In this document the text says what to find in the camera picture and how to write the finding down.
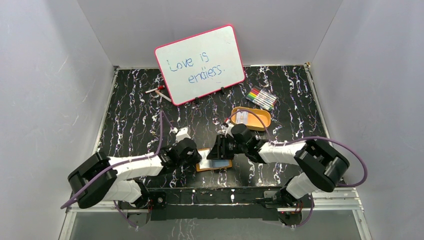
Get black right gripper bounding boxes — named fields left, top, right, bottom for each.
left=206, top=134, right=247, bottom=160

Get orange leather card holder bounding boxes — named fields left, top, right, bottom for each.
left=195, top=148, right=233, bottom=172

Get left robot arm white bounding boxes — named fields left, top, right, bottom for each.
left=63, top=137, right=203, bottom=209

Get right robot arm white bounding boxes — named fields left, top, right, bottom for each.
left=206, top=123, right=350, bottom=207

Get credit card in tray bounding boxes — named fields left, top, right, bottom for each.
left=235, top=111, right=249, bottom=125

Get orange oval tray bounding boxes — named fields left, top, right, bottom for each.
left=230, top=106, right=272, bottom=132

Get white marker brown tip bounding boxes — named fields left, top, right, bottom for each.
left=155, top=90, right=172, bottom=102

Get pack of coloured markers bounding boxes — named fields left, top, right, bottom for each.
left=245, top=86, right=278, bottom=111

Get white marker red cap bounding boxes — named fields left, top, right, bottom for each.
left=145, top=85, right=165, bottom=94

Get pink framed whiteboard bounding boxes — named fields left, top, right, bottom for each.
left=154, top=24, right=246, bottom=106

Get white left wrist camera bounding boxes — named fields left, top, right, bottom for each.
left=171, top=126, right=191, bottom=143

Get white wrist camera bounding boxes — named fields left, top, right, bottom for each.
left=221, top=122, right=234, bottom=137
left=171, top=126, right=191, bottom=143

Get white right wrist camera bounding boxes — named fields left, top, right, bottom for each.
left=221, top=122, right=234, bottom=137

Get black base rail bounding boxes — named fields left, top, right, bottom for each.
left=117, top=186, right=312, bottom=224

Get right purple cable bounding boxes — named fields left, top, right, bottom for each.
left=228, top=108, right=369, bottom=189

